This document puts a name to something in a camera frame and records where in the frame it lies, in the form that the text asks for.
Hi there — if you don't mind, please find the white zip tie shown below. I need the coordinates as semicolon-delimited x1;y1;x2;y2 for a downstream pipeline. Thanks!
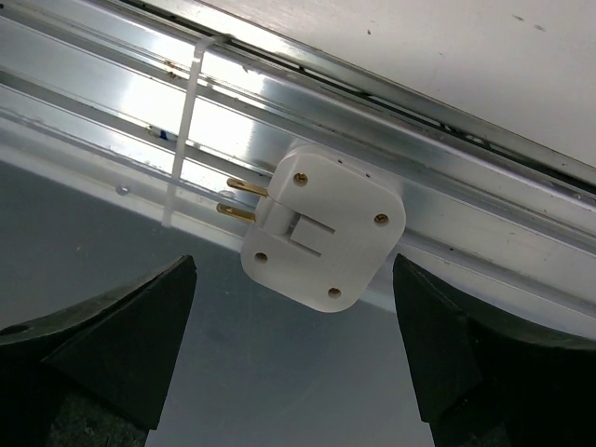
161;35;227;227

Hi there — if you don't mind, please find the aluminium front rail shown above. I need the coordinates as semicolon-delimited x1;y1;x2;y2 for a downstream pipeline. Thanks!
1;1;595;338

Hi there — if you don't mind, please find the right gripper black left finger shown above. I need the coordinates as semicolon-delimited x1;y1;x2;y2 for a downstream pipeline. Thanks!
1;255;196;446

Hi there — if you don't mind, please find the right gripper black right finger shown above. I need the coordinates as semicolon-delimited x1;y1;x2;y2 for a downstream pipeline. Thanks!
393;255;595;446

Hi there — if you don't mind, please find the white plug adapter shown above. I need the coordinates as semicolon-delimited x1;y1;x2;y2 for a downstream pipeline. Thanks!
217;143;406;313

